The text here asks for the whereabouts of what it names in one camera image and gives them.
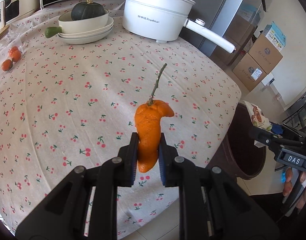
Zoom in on person's right hand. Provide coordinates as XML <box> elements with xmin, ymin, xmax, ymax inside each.
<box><xmin>283</xmin><ymin>167</ymin><xmax>306</xmax><ymax>210</ymax></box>

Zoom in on light blue carton box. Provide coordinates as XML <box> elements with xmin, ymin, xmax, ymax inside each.
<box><xmin>262</xmin><ymin>21</ymin><xmax>286</xmax><ymax>51</ymax></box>

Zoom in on grey refrigerator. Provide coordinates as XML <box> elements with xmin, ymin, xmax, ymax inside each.
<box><xmin>180</xmin><ymin>0</ymin><xmax>266</xmax><ymax>61</ymax></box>

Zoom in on white electric cooking pot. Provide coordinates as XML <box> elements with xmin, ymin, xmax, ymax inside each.
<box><xmin>122</xmin><ymin>0</ymin><xmax>235</xmax><ymax>53</ymax></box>

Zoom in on dark brown trash bin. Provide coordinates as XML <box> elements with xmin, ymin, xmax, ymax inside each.
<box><xmin>207</xmin><ymin>103</ymin><xmax>267</xmax><ymax>180</ymax></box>

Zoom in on upper cardboard box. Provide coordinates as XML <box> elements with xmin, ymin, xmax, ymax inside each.
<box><xmin>248</xmin><ymin>34</ymin><xmax>283</xmax><ymax>74</ymax></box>

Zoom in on orange tangerine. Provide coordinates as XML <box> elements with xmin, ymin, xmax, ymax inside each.
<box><xmin>11</xmin><ymin>50</ymin><xmax>21</xmax><ymax>62</ymax></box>
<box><xmin>8</xmin><ymin>46</ymin><xmax>19</xmax><ymax>57</ymax></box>
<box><xmin>1</xmin><ymin>59</ymin><xmax>13</xmax><ymax>72</ymax></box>

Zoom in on printed wrapper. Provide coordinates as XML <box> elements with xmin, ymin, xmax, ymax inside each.
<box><xmin>244</xmin><ymin>101</ymin><xmax>272</xmax><ymax>131</ymax></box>

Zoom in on stacked cream plates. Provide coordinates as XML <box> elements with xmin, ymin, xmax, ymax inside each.
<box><xmin>58</xmin><ymin>16</ymin><xmax>114</xmax><ymax>45</ymax></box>

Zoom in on dark green pumpkin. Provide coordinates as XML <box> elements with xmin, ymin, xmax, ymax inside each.
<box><xmin>71</xmin><ymin>0</ymin><xmax>106</xmax><ymax>21</ymax></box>

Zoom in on cardboard box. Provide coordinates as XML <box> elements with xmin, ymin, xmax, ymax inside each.
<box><xmin>233</xmin><ymin>53</ymin><xmax>267</xmax><ymax>92</ymax></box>
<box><xmin>248</xmin><ymin>34</ymin><xmax>283</xmax><ymax>74</ymax></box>

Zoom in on cream bowl with green handle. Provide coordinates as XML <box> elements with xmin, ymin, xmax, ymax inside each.
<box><xmin>44</xmin><ymin>9</ymin><xmax>109</xmax><ymax>38</ymax></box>

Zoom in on lower cardboard box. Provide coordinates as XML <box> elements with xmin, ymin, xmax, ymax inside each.
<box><xmin>233</xmin><ymin>53</ymin><xmax>267</xmax><ymax>92</ymax></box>

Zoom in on cherry print tablecloth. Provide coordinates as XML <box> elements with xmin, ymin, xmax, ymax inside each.
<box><xmin>0</xmin><ymin>0</ymin><xmax>241</xmax><ymax>232</ymax></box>

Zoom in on orange tangerine peel with stem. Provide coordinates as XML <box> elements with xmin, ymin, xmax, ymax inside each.
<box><xmin>134</xmin><ymin>63</ymin><xmax>174</xmax><ymax>173</ymax></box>

